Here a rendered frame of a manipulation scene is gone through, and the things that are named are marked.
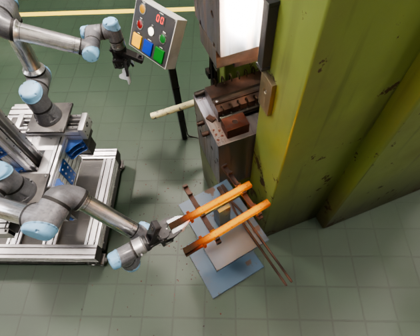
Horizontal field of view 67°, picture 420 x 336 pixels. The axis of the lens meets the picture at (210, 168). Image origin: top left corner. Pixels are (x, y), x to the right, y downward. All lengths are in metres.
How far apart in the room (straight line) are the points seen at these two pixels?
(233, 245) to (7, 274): 1.70
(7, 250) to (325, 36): 2.22
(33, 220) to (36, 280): 1.31
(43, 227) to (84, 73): 2.49
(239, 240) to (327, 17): 1.08
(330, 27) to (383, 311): 1.89
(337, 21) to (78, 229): 1.96
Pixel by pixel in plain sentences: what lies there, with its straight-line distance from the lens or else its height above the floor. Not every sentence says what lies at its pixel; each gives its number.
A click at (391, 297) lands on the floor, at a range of 2.47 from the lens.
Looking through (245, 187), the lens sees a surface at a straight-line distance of 1.42.
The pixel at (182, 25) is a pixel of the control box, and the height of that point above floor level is 1.15.
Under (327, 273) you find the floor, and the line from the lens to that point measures 2.35.
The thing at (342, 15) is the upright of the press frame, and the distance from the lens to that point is 0.94.
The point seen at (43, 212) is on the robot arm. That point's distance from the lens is 1.32.
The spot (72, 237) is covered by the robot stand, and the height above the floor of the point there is 0.21.
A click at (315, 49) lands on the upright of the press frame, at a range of 0.97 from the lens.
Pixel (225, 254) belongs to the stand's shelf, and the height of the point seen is 0.68.
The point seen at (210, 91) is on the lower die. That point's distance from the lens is 1.71.
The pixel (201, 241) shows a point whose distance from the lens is 1.32.
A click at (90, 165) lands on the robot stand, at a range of 2.56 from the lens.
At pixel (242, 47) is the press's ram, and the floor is 1.39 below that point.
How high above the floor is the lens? 2.20
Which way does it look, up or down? 59 degrees down
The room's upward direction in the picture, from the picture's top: 5 degrees counter-clockwise
